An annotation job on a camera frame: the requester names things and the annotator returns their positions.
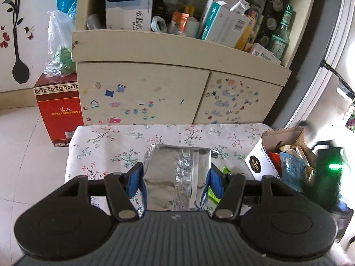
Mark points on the large white blue carton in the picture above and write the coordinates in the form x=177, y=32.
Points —
x=127, y=5

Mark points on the yellow box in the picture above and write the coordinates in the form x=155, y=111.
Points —
x=245, y=36

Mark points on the white jar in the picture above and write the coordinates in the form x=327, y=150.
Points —
x=192, y=27

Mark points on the green snack packet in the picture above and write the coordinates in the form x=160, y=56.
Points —
x=212, y=196

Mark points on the floral tablecloth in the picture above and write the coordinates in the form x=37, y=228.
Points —
x=111, y=144

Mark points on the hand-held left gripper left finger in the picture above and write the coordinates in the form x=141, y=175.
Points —
x=134, y=180

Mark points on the black vase wall sticker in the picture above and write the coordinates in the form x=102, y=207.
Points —
x=20, y=70

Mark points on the light blue snack packet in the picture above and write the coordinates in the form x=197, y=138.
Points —
x=292, y=171

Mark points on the red cardboard box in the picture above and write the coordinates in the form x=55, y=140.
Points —
x=61, y=110

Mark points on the white refrigerator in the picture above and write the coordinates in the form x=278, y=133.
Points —
x=332, y=94

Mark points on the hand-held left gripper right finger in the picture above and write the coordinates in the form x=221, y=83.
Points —
x=216, y=183

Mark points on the grey round roll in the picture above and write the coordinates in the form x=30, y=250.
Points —
x=158, y=23

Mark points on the silver foil snack packet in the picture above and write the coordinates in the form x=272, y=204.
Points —
x=166, y=177

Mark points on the cluster of fridge magnets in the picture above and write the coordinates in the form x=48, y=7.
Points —
x=351, y=119

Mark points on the beige wooden cabinet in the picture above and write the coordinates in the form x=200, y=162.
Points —
x=138, y=88

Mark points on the green glass bottle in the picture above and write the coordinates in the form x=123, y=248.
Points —
x=281, y=38

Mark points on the white teal medicine box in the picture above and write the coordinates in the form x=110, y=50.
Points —
x=222, y=22

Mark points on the flat white box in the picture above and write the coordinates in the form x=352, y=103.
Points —
x=263, y=54

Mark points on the beige snack packet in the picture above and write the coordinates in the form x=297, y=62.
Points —
x=291, y=151

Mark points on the multicoloured striped box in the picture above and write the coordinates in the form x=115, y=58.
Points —
x=255, y=19

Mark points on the plastic bag of greens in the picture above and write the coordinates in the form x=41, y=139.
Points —
x=59, y=58

